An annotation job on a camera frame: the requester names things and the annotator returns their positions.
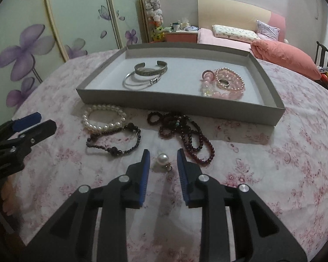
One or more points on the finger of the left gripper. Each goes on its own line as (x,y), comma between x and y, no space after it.
(21,124)
(33,136)

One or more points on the folded salmon duvet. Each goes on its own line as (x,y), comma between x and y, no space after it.
(286,56)

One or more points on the pink mattress sheet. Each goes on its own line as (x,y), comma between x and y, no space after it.
(206,36)

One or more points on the pearl pendant earring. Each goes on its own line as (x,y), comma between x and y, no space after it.
(163,161)

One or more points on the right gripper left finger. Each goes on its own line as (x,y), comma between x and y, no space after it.
(93,216)

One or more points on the pink floral bed sheet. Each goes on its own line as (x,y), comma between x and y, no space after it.
(286,165)

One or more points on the dark wooden chair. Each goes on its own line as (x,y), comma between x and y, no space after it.
(321,56)

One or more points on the grey cardboard tray box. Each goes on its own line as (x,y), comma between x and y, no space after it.
(182,88)

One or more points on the person's left hand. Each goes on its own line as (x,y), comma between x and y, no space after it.
(5,191)

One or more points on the floral sliding wardrobe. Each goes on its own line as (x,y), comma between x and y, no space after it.
(38,36)

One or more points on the wide silver cuff bangle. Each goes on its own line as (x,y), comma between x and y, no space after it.
(142,70)

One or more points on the white mug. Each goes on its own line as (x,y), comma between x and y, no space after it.
(176,27)

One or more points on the thin silver bangle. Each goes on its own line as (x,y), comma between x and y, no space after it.
(132,81)

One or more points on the pink bedside table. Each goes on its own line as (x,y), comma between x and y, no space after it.
(181,37)

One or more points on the beige pink headboard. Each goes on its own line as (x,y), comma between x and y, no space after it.
(237,14)

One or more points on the lilac patterned pillow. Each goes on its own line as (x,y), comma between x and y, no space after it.
(267,32)

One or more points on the white floral pillow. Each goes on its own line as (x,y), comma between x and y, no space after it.
(232,33)

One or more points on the stack of plush toys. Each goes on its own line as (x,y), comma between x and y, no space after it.
(154,20)

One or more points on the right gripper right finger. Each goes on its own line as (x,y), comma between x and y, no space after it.
(258,233)

